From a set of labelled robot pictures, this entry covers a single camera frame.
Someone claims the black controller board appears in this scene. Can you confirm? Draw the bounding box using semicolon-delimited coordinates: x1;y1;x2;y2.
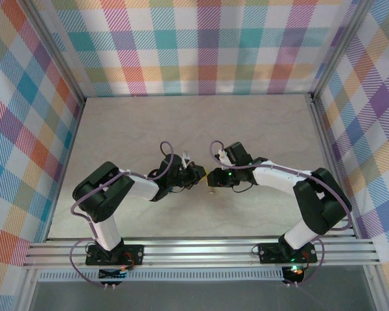
282;264;305;283
98;266;128;280

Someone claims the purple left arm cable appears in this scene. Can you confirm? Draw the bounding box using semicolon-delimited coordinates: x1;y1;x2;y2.
69;141;175;289

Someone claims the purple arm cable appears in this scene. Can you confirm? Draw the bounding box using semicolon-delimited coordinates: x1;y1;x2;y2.
209;140;351;288
69;141;175;289

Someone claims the thin black right gripper cable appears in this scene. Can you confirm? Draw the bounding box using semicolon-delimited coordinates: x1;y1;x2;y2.
231;181;257;194

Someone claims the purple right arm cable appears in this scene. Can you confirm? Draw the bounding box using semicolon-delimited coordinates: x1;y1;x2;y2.
209;140;351;288

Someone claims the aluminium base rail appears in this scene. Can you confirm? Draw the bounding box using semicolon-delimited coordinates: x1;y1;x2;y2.
21;238;382;270

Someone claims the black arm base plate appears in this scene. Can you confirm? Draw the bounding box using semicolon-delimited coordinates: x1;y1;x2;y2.
85;244;146;267
258;242;318;265

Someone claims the aluminium side rail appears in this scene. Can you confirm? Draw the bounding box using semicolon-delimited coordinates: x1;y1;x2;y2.
43;97;86;242
305;93;357;239

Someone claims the white slotted cable duct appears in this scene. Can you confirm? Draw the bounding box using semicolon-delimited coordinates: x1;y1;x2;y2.
38;270;285;283

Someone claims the orange wire bundle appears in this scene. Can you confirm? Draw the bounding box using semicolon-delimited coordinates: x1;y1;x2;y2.
120;251;140;271

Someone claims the aluminium frame post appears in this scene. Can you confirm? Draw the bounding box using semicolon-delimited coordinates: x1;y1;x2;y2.
26;0;87;104
309;0;375;101

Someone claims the aluminium frame leg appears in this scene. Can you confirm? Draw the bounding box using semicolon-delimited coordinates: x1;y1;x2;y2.
18;268;40;311
364;265;389;311

